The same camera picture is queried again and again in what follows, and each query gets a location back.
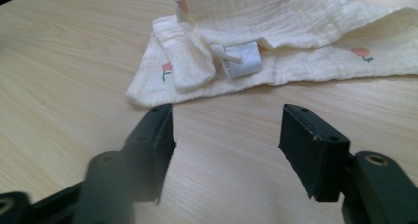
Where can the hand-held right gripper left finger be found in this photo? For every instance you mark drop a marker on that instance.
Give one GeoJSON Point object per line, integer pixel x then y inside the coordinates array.
{"type": "Point", "coordinates": [154, 151]}

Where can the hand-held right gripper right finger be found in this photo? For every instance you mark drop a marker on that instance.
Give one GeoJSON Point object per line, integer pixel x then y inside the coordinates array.
{"type": "Point", "coordinates": [312, 158]}

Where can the cream muslin cloth fruit print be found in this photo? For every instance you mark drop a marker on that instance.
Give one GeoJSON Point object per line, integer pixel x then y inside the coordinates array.
{"type": "Point", "coordinates": [295, 23]}

